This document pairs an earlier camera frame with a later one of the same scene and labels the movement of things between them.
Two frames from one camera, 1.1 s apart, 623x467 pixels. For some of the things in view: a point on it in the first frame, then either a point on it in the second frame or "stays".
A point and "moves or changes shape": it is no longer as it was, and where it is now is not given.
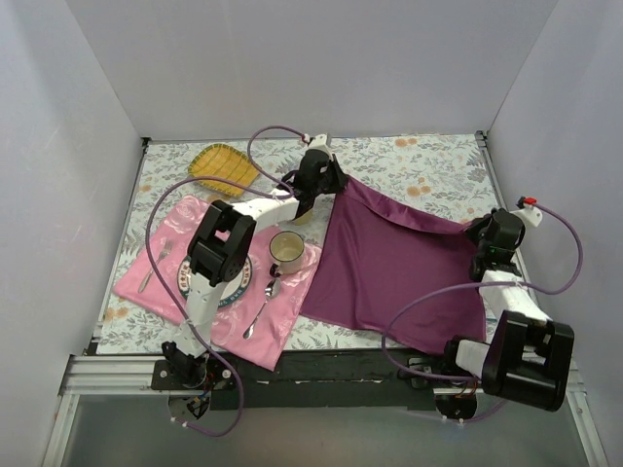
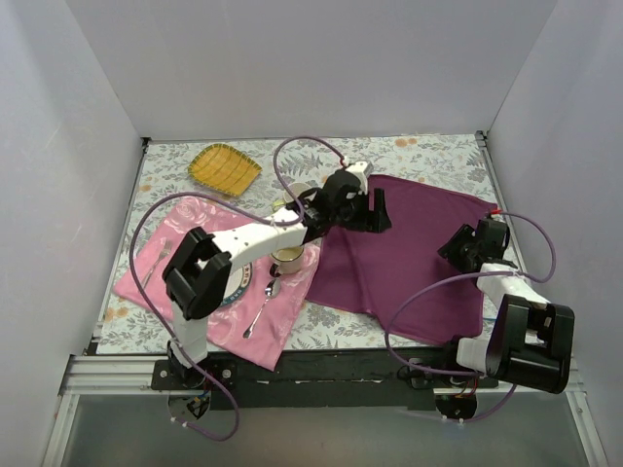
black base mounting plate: [320, 380] stays
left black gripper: [334, 174] → [366, 214]
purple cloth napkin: [377, 258] moves or changes shape
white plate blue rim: [234, 288] stays
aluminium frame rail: [101, 375] stays
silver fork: [164, 253] stays
